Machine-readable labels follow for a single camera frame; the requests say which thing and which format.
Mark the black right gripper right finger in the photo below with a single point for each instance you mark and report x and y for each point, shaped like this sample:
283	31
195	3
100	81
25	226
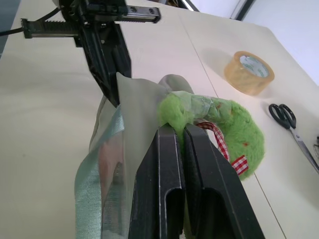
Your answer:
219	189

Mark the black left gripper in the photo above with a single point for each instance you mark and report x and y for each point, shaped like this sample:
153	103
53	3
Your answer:
99	11

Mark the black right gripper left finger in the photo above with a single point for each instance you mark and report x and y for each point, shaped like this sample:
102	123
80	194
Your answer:
154	174

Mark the green mesh zipper pouch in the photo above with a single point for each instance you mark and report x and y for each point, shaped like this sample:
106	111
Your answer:
134	109

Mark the clear packing tape roll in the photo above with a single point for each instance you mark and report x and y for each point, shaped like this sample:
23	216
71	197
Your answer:
245	74

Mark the black metal frame bar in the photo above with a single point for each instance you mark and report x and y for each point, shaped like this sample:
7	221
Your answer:
184	5
240	8

